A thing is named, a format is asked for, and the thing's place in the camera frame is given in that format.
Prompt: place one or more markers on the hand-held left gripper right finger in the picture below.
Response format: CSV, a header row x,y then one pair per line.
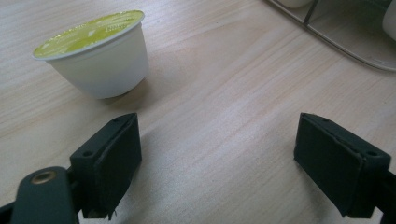
x,y
336,168

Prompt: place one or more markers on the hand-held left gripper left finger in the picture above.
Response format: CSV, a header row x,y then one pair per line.
x,y
109,161

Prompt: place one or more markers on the green lid white coffee capsule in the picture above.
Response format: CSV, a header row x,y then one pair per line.
x,y
102,71

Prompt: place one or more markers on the clear storage box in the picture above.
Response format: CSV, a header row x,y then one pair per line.
x,y
345,37

